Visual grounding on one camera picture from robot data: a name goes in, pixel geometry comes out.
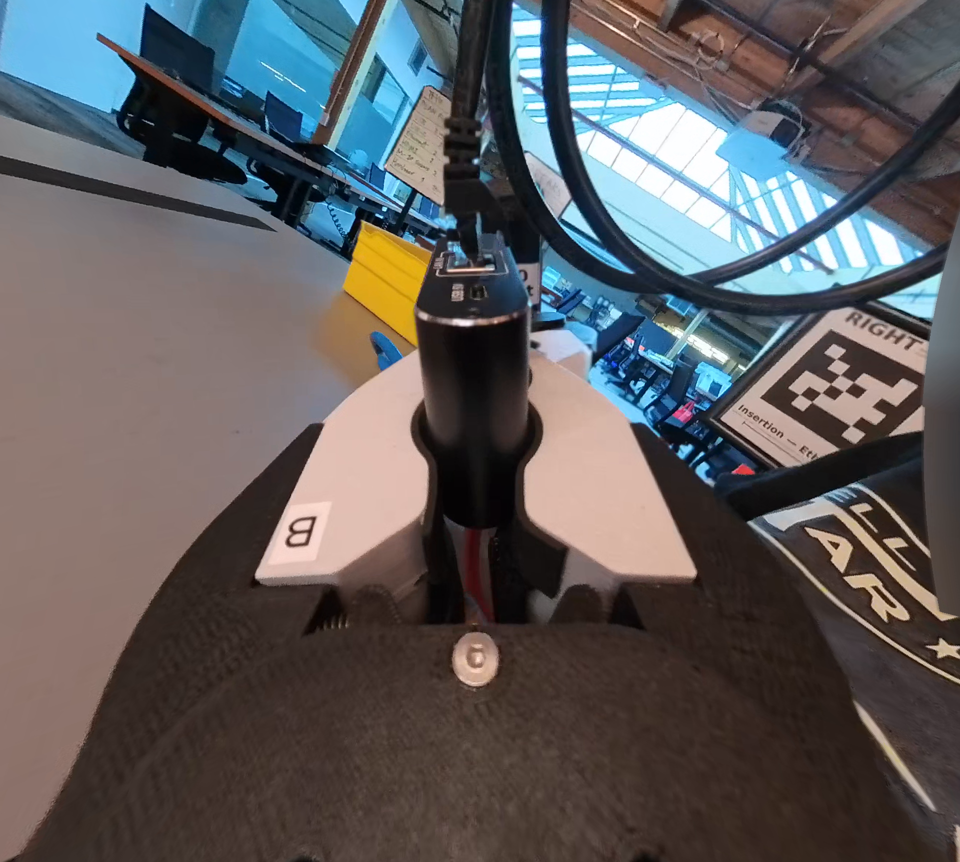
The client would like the white ceiling projector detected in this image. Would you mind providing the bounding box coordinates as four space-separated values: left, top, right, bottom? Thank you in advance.
716 100 810 162

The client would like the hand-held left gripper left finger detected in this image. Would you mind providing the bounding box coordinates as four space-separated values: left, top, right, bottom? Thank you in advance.
255 355 440 589

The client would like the handwritten list whiteboard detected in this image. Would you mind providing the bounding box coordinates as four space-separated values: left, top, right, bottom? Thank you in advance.
382 85 453 199

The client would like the row of distant office chairs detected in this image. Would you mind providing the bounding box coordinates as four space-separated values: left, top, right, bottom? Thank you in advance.
585 307 747 462

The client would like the black ethernet cable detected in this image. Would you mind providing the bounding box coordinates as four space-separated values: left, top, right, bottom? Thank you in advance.
441 0 960 317

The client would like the black office chair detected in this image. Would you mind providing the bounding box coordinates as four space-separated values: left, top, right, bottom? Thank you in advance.
118 3 249 187
262 91 305 143

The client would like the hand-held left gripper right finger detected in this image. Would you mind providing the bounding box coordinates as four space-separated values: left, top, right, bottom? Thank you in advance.
516 358 699 589

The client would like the wooden office desk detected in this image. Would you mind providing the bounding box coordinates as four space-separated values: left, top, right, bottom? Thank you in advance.
96 33 361 222

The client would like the wooden support post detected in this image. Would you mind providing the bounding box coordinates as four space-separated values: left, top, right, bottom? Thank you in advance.
321 0 420 147

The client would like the handwritten breaks whiteboard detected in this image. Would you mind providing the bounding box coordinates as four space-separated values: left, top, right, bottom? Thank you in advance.
525 153 575 222

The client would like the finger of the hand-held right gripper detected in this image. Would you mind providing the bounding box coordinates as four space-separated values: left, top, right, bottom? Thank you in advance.
527 328 595 387

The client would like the framed marker tag board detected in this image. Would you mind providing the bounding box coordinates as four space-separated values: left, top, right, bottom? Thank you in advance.
708 303 935 473

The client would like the yellow plastic bin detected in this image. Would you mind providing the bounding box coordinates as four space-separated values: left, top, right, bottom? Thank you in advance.
342 220 423 347

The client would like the person's dark printed shirt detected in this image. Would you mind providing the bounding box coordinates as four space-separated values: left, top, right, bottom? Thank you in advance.
720 430 960 862

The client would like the black ethernet adapter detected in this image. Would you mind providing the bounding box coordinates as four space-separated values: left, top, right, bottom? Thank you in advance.
414 238 535 527

